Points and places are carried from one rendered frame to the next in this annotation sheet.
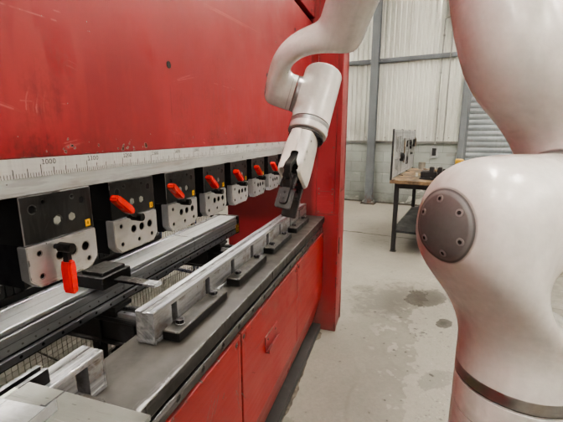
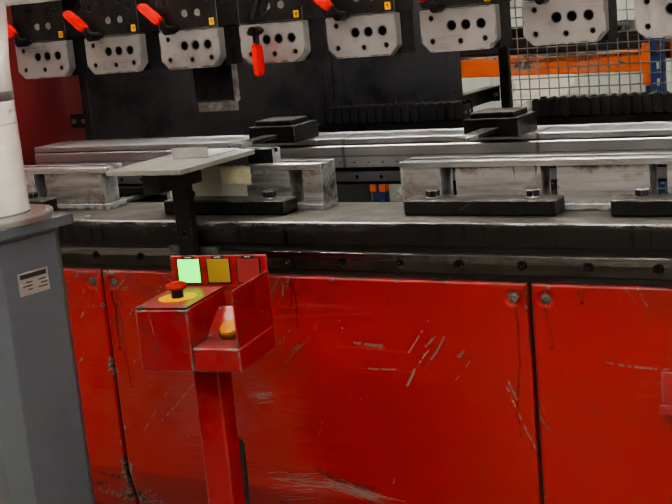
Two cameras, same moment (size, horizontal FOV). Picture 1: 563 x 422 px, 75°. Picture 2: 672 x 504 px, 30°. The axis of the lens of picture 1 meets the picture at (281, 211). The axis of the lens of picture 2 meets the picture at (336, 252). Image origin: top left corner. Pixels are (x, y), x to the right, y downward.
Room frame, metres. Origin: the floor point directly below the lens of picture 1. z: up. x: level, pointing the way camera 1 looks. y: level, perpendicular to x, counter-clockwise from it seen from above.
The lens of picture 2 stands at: (1.27, -2.04, 1.30)
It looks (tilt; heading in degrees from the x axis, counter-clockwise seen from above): 12 degrees down; 102
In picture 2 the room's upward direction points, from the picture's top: 5 degrees counter-clockwise
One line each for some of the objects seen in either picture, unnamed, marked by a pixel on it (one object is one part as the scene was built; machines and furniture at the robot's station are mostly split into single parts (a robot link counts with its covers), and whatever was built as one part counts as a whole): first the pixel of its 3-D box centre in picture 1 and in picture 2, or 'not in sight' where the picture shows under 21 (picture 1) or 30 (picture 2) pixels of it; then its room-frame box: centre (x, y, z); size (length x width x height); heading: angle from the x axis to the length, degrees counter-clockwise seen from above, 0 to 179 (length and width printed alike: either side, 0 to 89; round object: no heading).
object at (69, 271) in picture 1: (66, 267); (258, 51); (0.64, 0.40, 1.20); 0.04 x 0.02 x 0.10; 72
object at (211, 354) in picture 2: not in sight; (205, 312); (0.56, 0.10, 0.75); 0.20 x 0.16 x 0.18; 171
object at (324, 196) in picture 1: (286, 173); not in sight; (2.73, -0.03, 1.15); 0.85 x 0.25 x 2.30; 72
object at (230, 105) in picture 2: not in sight; (216, 88); (0.51, 0.50, 1.13); 0.10 x 0.02 x 0.10; 162
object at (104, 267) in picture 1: (122, 276); (486, 126); (1.06, 0.49, 1.01); 0.26 x 0.12 x 0.05; 72
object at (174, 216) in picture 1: (170, 198); (465, 3); (1.05, 0.32, 1.26); 0.15 x 0.09 x 0.17; 162
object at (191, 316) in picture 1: (198, 311); (482, 205); (1.07, 0.26, 0.89); 0.30 x 0.05 x 0.03; 162
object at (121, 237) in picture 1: (121, 212); (369, 12); (0.86, 0.39, 1.26); 0.15 x 0.09 x 0.17; 162
